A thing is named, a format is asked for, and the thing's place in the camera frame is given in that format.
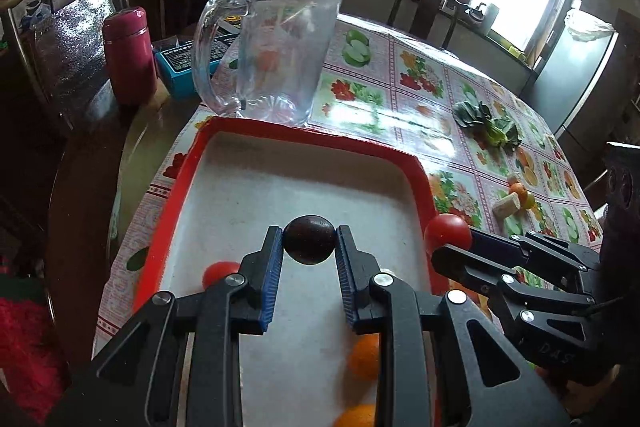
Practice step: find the red fuzzy cloth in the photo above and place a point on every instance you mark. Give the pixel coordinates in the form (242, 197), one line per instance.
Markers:
(25, 347)

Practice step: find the orange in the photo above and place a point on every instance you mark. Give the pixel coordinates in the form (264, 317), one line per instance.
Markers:
(521, 192)
(364, 357)
(357, 417)

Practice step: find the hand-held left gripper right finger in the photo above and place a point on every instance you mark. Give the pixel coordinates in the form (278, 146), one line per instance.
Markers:
(347, 277)

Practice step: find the dark wooden chair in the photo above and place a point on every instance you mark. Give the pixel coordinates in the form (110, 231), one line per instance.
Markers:
(425, 2)

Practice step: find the dark kettle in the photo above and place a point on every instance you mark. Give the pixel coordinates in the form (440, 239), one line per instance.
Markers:
(476, 13)

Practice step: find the clear glass pitcher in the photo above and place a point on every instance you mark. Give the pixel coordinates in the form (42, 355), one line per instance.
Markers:
(285, 57)

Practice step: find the white jar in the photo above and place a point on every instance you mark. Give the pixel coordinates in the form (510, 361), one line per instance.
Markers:
(490, 19)

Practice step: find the dark purple plum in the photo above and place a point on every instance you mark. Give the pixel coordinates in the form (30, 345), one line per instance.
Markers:
(309, 239)

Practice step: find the red thermos bottle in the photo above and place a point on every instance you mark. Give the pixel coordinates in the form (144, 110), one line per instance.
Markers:
(130, 57)

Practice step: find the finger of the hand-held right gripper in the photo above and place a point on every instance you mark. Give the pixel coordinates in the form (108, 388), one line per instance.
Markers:
(500, 242)
(465, 264)

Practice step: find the white plastic bag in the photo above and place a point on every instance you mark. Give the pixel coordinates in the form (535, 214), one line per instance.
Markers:
(587, 24)

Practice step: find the red rimmed white tray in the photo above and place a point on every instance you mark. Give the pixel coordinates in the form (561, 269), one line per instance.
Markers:
(280, 182)

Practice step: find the blue cardboard box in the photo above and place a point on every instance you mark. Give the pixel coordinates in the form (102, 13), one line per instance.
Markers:
(175, 77)

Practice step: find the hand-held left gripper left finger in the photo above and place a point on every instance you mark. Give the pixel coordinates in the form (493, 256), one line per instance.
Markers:
(270, 277)

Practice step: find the dark green leafy vegetable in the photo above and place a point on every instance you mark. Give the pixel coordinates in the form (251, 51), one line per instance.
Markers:
(495, 127)

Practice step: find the small green fruit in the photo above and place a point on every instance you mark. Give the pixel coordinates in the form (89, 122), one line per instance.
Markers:
(530, 203)

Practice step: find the red tomato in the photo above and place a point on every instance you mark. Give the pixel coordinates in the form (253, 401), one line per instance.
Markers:
(445, 229)
(217, 274)

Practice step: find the grey refrigerator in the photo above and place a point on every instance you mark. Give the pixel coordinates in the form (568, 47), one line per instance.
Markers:
(575, 82)

